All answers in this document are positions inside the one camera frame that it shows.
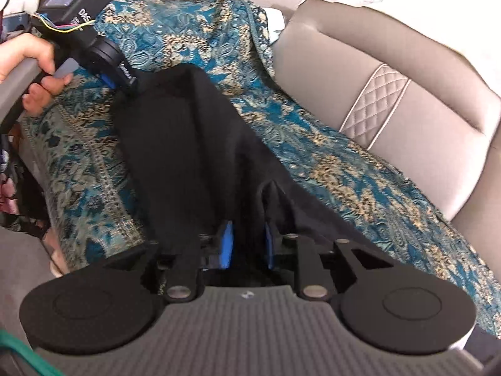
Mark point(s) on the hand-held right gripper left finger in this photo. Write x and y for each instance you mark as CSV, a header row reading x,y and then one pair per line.
x,y
227,244

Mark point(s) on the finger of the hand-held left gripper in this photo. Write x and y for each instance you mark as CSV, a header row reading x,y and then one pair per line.
x,y
110,82

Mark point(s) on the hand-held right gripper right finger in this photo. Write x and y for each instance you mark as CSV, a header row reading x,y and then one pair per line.
x,y
270,244

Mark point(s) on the black pants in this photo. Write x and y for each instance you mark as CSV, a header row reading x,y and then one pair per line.
x,y
184,145

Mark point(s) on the person's left hand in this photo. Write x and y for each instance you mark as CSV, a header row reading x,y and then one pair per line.
x,y
23,53

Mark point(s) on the blue paisley patterned blanket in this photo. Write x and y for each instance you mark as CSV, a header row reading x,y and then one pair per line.
x,y
332,172

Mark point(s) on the floral patterned cloth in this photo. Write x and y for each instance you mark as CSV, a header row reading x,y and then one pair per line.
x,y
7,188

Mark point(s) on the white pillow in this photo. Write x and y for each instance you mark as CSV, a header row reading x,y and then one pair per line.
x,y
276,21

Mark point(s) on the grey padded leather headboard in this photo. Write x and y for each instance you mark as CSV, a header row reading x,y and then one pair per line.
x,y
336,66

